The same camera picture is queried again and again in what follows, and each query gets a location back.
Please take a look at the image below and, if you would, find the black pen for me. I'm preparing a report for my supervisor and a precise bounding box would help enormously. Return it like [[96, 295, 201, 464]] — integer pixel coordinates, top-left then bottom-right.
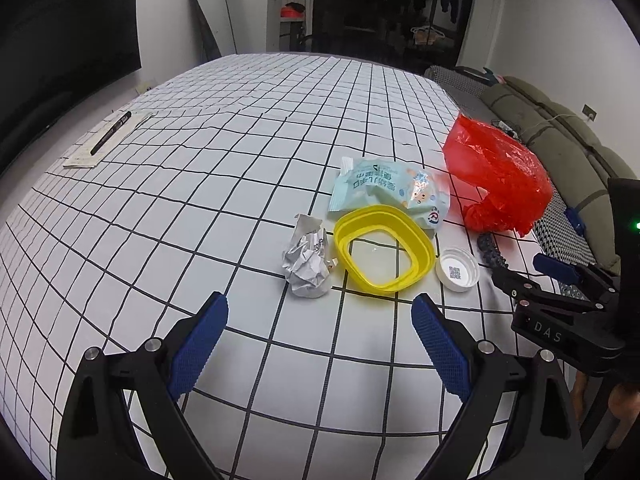
[[90, 111, 132, 156]]

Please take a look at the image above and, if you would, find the white paper ball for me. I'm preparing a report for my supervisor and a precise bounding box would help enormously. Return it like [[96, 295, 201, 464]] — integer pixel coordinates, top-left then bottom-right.
[[281, 213, 332, 301]]

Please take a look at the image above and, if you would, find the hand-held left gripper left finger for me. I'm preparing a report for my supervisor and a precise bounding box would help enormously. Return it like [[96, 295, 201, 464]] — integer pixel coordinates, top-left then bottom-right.
[[56, 291, 230, 480]]

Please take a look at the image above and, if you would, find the purple spiky plastic toy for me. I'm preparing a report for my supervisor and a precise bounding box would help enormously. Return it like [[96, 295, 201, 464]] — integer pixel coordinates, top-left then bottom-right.
[[476, 230, 508, 271]]

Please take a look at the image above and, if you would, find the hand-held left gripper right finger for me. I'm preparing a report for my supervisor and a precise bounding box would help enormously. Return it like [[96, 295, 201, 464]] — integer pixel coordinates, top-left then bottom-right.
[[411, 294, 585, 480]]

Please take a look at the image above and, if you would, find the white bottle cap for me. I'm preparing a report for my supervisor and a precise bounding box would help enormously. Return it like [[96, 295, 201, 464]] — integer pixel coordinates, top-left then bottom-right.
[[435, 247, 481, 292]]

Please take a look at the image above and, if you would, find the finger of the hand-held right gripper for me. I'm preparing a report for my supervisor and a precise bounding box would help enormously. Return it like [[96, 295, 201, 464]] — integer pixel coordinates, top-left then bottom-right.
[[532, 252, 618, 291], [492, 266, 581, 318]]

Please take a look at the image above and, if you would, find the small side table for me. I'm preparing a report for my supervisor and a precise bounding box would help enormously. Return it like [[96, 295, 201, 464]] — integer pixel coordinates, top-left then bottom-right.
[[277, 15, 306, 53]]

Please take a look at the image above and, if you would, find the red plastic bag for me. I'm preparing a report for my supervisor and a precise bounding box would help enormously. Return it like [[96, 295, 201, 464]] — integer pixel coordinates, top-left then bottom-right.
[[442, 112, 555, 237]]

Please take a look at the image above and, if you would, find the light blue wipes packet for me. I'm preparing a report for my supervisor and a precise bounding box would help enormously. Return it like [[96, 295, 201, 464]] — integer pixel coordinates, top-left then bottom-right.
[[327, 156, 451, 236]]

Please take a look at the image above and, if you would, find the small blue object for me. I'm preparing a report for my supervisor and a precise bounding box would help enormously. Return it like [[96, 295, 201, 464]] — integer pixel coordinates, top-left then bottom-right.
[[565, 206, 586, 236]]

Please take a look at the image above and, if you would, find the olive green sofa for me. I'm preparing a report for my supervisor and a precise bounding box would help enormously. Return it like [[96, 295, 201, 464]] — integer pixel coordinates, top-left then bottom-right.
[[480, 75, 640, 271]]

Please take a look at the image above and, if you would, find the white black checked tablecloth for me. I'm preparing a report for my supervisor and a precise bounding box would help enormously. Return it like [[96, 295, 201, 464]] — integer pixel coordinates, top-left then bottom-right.
[[0, 52, 581, 480]]

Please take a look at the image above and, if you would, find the clothes hanger with garment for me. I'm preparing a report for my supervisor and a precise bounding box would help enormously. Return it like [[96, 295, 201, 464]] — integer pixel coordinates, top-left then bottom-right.
[[410, 22, 446, 43]]

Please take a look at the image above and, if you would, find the black television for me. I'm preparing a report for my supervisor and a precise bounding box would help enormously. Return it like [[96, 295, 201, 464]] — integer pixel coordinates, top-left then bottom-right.
[[0, 0, 138, 171]]

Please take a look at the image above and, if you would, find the yellow plastic ring frame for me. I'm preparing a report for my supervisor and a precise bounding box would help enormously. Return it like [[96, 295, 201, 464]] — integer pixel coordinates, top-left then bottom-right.
[[333, 205, 436, 293]]

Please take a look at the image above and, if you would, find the leaning floor mirror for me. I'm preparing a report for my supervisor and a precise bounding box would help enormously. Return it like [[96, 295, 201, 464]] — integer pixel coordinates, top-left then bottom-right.
[[187, 0, 238, 63]]

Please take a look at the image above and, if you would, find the person's right hand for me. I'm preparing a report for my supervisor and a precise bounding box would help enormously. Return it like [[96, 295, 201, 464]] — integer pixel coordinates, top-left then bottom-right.
[[574, 372, 640, 453]]

